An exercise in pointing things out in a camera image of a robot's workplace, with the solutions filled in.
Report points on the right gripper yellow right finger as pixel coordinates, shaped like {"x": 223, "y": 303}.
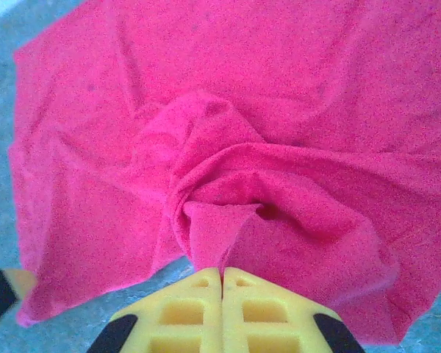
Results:
{"x": 264, "y": 316}

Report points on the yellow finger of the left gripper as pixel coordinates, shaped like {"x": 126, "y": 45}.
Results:
{"x": 0, "y": 290}

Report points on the pink red t-shirt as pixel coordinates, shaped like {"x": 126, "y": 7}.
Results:
{"x": 242, "y": 92}

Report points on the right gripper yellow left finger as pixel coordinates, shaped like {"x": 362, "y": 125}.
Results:
{"x": 180, "y": 316}

